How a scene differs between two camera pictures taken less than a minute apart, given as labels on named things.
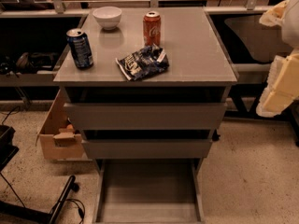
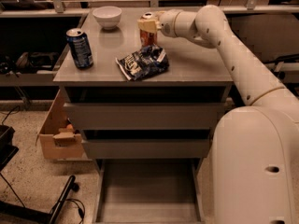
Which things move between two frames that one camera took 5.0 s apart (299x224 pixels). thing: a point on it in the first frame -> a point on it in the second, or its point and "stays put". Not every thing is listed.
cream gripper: [292, 23] -> [166, 22]
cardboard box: [61, 139] stays put
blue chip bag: [146, 63] stays put
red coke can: [151, 28] stays put
